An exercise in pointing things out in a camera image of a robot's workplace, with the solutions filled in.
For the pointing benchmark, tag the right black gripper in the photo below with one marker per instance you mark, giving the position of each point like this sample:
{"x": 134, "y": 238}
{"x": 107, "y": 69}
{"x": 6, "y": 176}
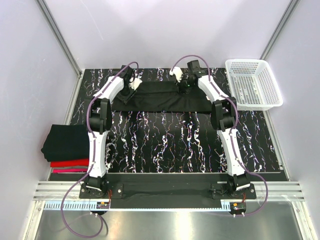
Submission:
{"x": 181, "y": 89}

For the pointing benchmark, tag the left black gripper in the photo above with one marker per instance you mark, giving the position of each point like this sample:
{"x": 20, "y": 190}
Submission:
{"x": 125, "y": 99}

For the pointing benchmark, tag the black t shirt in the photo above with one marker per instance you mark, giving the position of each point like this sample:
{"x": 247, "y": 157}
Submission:
{"x": 66, "y": 143}
{"x": 159, "y": 96}

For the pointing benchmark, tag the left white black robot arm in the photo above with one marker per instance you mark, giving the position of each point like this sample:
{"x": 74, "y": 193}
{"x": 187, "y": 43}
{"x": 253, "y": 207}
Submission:
{"x": 99, "y": 122}

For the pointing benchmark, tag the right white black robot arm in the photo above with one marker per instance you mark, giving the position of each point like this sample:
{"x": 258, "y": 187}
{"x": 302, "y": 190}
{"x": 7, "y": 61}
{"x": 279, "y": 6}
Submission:
{"x": 224, "y": 119}

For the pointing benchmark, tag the black marble pattern mat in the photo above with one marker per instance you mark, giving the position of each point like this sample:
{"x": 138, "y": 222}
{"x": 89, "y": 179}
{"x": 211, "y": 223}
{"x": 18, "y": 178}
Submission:
{"x": 184, "y": 142}

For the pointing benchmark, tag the white plastic basket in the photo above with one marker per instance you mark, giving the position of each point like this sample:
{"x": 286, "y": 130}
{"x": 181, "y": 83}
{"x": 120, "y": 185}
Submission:
{"x": 253, "y": 84}

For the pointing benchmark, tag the folded black t shirt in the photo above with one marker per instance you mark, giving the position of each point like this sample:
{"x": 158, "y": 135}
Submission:
{"x": 66, "y": 143}

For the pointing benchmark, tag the folded red t shirt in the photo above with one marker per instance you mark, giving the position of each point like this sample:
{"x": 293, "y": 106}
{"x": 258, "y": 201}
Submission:
{"x": 70, "y": 163}

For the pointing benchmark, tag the folded grey t shirt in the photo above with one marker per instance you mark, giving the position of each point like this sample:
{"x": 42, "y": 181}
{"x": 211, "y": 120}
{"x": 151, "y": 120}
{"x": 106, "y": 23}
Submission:
{"x": 78, "y": 167}

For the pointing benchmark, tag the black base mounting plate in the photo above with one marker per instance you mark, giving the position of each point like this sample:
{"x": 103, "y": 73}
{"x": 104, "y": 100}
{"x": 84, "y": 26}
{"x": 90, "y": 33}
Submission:
{"x": 166, "y": 177}

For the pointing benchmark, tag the folded pink t shirt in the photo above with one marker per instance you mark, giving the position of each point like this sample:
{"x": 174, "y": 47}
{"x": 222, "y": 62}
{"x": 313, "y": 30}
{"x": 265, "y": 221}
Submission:
{"x": 61, "y": 170}

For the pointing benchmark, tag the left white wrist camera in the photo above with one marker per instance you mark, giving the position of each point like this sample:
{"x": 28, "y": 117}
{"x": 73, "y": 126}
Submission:
{"x": 134, "y": 83}

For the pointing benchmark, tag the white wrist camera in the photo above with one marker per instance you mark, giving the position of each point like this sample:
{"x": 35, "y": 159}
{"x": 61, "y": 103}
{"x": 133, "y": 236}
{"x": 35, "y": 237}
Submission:
{"x": 134, "y": 83}
{"x": 177, "y": 73}

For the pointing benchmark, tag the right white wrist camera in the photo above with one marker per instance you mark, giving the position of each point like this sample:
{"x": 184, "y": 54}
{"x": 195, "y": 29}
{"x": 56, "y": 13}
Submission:
{"x": 177, "y": 73}

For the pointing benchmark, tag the aluminium front rail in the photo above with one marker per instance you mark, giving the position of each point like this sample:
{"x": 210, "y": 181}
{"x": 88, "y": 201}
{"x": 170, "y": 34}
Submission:
{"x": 276, "y": 191}

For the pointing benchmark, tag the white slotted cable duct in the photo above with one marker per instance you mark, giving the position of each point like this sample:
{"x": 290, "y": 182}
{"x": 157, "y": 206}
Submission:
{"x": 102, "y": 206}

